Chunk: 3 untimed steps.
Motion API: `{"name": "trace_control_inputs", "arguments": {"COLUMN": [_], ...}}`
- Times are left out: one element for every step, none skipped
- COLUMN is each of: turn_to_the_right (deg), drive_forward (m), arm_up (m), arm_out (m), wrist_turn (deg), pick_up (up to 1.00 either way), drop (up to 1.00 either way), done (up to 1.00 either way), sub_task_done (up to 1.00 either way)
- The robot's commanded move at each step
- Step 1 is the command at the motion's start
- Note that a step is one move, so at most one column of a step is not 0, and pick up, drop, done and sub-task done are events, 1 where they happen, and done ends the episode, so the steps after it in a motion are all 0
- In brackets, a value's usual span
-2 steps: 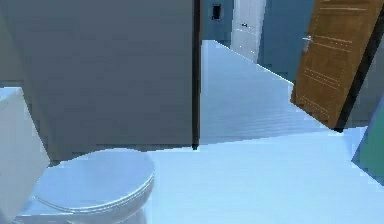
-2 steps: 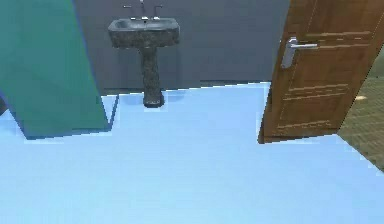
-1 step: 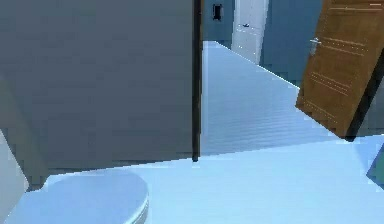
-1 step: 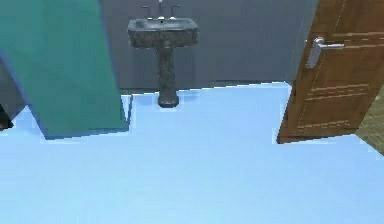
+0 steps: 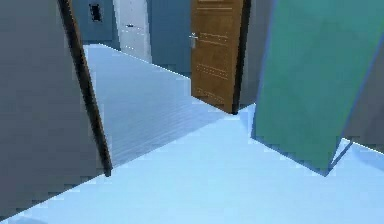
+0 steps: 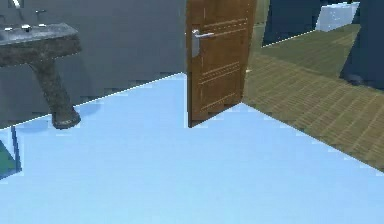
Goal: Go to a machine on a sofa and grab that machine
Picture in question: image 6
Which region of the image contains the blue green bin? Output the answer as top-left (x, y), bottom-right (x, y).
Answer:
top-left (0, 125), bottom-right (23, 181)

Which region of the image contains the grey stone pedestal sink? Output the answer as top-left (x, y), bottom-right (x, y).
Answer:
top-left (0, 9), bottom-right (83, 130)

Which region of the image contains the silver door handle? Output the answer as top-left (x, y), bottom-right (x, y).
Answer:
top-left (191, 28), bottom-right (216, 58)

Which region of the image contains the brown wooden room door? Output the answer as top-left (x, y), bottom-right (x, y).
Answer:
top-left (185, 0), bottom-right (258, 129)

